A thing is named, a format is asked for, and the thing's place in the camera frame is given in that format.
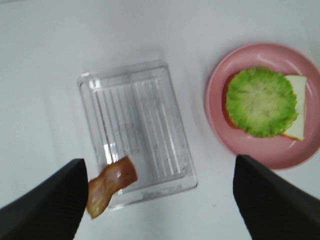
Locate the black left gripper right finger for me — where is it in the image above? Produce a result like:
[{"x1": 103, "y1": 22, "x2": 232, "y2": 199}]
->
[{"x1": 233, "y1": 154, "x2": 320, "y2": 240}]

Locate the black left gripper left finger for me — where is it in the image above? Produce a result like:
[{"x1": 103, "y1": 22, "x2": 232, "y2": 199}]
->
[{"x1": 0, "y1": 158, "x2": 89, "y2": 240}]

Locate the bacon strip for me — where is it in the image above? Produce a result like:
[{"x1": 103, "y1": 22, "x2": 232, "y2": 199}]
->
[{"x1": 86, "y1": 156, "x2": 138, "y2": 219}]

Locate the bread slice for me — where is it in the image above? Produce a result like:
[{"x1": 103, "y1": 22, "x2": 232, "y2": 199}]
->
[{"x1": 222, "y1": 74, "x2": 308, "y2": 141}]

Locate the green lettuce leaf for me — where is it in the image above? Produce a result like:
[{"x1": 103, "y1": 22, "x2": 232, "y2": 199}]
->
[{"x1": 226, "y1": 66, "x2": 296, "y2": 138}]

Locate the pink round plate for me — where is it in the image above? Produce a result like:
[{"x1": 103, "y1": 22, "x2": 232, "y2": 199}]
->
[{"x1": 204, "y1": 43, "x2": 320, "y2": 170}]

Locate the left clear plastic container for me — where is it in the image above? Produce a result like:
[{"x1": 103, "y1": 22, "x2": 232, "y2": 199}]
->
[{"x1": 77, "y1": 49, "x2": 198, "y2": 211}]

